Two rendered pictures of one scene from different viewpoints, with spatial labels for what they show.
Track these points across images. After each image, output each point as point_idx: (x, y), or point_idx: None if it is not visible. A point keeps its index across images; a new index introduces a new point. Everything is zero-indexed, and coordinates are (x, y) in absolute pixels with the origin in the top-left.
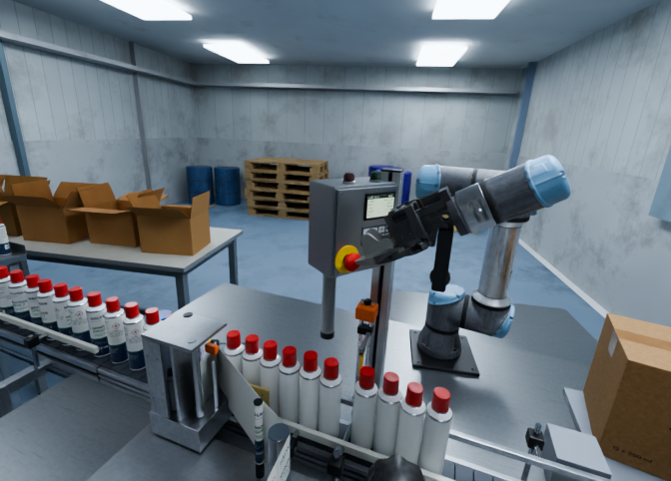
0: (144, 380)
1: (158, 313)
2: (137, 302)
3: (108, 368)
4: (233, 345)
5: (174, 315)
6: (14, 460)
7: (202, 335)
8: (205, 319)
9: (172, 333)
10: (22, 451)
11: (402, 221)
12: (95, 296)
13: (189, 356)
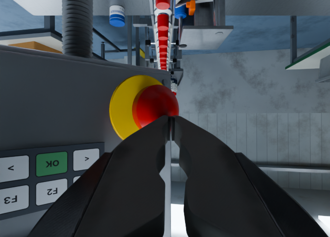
0: None
1: (161, 42)
2: (159, 52)
3: (172, 11)
4: None
5: (187, 48)
6: None
7: (210, 32)
8: (184, 38)
9: (211, 42)
10: None
11: None
12: (164, 61)
13: (208, 13)
